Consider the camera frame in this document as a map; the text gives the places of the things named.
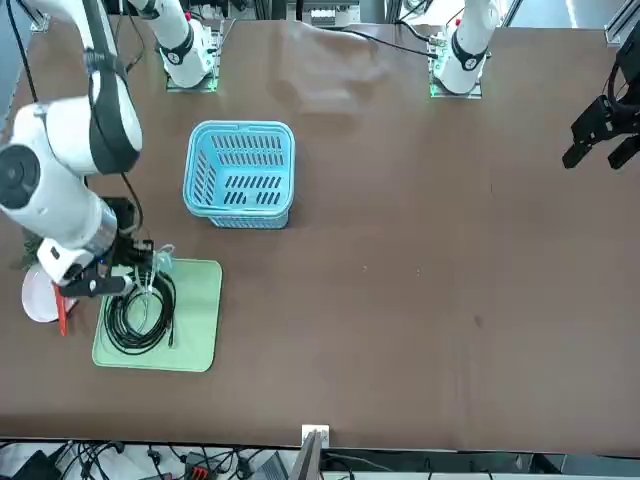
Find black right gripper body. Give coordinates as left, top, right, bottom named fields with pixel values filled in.
left=97, top=234, right=151, bottom=281

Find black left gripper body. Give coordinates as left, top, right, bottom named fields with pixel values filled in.
left=603, top=34, right=640, bottom=110

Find white charger with cable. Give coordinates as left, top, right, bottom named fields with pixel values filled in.
left=134, top=243, right=176, bottom=302

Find orange toy carrot green leaves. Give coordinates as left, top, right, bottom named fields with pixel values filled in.
left=12, top=234, right=76, bottom=337

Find pink plate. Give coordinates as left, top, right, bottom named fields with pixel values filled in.
left=21, top=262, right=81, bottom=324

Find green tray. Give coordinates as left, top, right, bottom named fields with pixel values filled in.
left=91, top=258, right=224, bottom=374

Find blue plastic basket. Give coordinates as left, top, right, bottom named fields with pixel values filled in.
left=183, top=119, right=296, bottom=230

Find red black power strip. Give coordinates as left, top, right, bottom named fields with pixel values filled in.
left=183, top=452, right=224, bottom=480

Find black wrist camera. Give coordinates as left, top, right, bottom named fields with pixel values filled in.
left=102, top=197, right=140, bottom=236

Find black coiled cable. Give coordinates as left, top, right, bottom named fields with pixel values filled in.
left=102, top=272, right=177, bottom=354

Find black left base cable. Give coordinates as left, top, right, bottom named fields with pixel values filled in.
left=319, top=27, right=442, bottom=60

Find aluminium profile post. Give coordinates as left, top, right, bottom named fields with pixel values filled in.
left=289, top=424, right=331, bottom=480

